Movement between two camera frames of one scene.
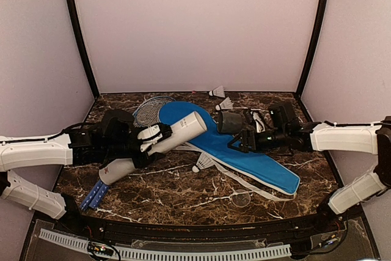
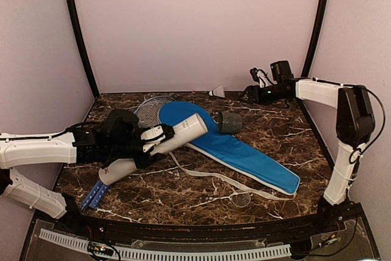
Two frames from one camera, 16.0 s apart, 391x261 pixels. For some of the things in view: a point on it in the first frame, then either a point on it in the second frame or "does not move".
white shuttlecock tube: x=193 y=124 does not move
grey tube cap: x=229 y=122 does not move
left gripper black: x=146 y=159 does not move
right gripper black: x=247 y=136 -> x=250 y=89
